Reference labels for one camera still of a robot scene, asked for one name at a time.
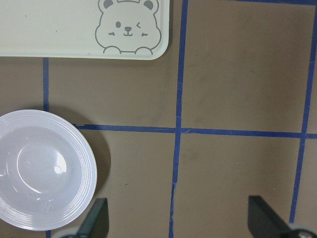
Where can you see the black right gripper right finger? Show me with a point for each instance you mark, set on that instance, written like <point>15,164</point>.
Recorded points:
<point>264,222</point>

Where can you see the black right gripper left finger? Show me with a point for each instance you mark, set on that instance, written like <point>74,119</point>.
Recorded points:
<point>95,225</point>

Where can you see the white round plate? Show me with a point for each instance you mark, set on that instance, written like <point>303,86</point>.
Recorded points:
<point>48,172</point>

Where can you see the cream bear tray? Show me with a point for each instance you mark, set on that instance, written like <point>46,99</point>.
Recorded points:
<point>92,29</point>

